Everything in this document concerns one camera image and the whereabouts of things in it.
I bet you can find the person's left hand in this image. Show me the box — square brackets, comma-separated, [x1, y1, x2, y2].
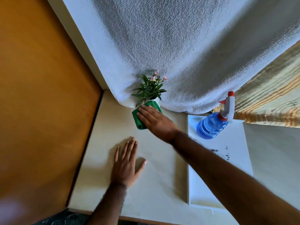
[110, 138, 148, 188]

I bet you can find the person's right hand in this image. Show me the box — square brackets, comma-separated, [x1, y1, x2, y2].
[136, 105, 181, 145]

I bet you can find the green cleaning cloth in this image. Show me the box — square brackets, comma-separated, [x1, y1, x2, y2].
[132, 100, 163, 130]

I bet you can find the person's right forearm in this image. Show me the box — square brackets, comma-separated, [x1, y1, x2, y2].
[170, 131, 300, 225]

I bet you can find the person's left forearm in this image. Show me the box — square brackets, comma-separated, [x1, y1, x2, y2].
[86, 182, 128, 225]

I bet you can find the potted plant with pink flowers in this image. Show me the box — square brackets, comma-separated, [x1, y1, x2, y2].
[130, 70, 168, 108]

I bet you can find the white rectangular tray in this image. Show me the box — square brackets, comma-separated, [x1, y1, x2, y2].
[187, 114, 254, 213]

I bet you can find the blue spray bottle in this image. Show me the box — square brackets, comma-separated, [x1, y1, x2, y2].
[196, 91, 235, 140]

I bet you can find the white textured curtain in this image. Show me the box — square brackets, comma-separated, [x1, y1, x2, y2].
[61, 0, 300, 115]

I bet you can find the person's dark patterned clothing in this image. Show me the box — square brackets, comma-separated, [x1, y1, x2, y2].
[34, 208, 133, 225]

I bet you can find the brown wooden panel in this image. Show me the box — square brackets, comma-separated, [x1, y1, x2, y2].
[0, 0, 104, 225]

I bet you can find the striped yellow green curtain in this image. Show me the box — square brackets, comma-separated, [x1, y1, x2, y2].
[210, 40, 300, 129]

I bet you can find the white window frame strip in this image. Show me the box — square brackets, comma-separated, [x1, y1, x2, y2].
[45, 0, 111, 91]

